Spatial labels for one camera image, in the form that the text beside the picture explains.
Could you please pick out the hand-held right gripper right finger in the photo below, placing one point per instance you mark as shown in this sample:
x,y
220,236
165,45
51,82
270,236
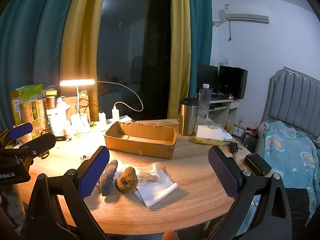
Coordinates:
x,y
223,173

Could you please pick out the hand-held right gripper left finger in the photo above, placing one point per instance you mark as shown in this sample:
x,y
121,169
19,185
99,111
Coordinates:
x,y
93,173

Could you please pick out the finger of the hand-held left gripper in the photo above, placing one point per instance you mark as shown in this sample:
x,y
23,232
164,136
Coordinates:
x,y
21,130
40,142

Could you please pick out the grey knit glove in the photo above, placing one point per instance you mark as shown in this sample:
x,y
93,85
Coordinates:
x,y
107,180

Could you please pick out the pink plush toy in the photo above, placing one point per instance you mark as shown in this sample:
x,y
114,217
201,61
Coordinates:
x,y
85,157

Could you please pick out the brown plush toy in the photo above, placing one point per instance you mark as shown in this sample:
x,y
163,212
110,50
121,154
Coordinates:
x,y
126,180

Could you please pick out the brown cardboard box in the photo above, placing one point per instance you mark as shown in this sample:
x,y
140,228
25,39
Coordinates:
x,y
140,148

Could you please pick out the clear bag of cotton swabs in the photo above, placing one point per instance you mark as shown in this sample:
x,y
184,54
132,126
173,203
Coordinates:
x,y
150,173

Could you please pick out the white woven basket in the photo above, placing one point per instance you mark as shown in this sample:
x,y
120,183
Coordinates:
x,y
56,124

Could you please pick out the green pack of paper cups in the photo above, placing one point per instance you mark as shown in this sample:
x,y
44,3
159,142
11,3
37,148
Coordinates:
x,y
30,107

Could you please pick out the black car key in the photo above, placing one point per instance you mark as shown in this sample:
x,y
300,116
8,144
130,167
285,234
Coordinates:
x,y
233,147

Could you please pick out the black power bank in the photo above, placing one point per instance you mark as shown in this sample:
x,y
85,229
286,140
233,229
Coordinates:
x,y
257,164

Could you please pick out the yellow tissue box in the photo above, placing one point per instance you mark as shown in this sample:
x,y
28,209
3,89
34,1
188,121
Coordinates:
x,y
207,137

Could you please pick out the small white pill bottle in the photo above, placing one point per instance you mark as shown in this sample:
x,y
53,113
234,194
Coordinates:
x,y
79,133

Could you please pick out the yellow green sponge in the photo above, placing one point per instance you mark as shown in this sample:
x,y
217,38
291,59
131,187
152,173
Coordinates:
x,y
51,93

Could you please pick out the steel tumbler with black lid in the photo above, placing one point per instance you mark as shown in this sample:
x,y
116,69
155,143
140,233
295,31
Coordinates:
x,y
187,120

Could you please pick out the white computer desk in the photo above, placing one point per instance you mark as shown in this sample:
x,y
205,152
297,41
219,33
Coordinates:
x,y
222,107

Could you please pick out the blue printed blanket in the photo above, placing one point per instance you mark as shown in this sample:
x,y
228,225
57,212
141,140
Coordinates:
x,y
287,155

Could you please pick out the white desk lamp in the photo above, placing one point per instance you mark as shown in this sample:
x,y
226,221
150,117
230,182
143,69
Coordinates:
x,y
77,82

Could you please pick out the clear plastic water bottle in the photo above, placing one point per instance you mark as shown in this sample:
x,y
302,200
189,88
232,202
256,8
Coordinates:
x,y
203,105

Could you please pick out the black cloth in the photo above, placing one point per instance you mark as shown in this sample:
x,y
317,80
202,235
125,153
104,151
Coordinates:
x,y
297,202

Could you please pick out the teal curtain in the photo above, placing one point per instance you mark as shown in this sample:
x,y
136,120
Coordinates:
x,y
201,37
32,42

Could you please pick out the black computer tower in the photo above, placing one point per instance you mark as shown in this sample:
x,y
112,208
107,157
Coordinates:
x,y
232,81

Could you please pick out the black computer monitor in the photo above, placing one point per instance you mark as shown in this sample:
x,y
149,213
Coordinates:
x,y
207,76

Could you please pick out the grey padded headboard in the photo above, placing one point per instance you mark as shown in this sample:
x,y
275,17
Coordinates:
x,y
292,97

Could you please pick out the yellow curtain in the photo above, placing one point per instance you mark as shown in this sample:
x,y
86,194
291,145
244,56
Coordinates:
x,y
80,42
178,50

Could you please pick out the dark glass window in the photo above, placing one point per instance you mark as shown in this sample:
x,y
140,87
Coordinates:
x,y
135,50

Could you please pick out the white air conditioner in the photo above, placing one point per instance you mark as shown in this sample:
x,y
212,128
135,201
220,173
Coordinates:
x,y
245,11

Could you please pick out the white wall socket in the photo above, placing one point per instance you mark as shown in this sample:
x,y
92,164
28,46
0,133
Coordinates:
x,y
226,60

